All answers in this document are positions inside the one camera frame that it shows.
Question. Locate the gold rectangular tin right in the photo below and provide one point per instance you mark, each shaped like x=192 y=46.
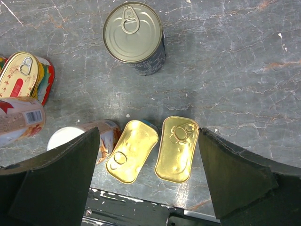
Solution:
x=178 y=141

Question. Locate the red oval tin right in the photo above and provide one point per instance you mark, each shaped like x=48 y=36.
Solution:
x=27 y=75

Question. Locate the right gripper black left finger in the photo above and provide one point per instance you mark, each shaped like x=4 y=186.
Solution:
x=50 y=189

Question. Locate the tall white-lid can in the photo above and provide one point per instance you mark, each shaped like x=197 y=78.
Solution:
x=20 y=117
x=109 y=135

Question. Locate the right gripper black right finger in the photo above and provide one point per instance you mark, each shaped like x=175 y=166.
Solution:
x=247 y=189

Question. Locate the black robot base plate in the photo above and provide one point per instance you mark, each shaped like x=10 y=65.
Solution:
x=105 y=208

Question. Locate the gold rectangular tin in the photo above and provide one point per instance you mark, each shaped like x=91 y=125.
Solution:
x=178 y=141
x=132 y=150

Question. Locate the gold rectangular tin left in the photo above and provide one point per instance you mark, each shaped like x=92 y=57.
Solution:
x=132 y=150

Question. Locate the dark blue round can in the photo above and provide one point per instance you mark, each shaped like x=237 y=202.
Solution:
x=133 y=34

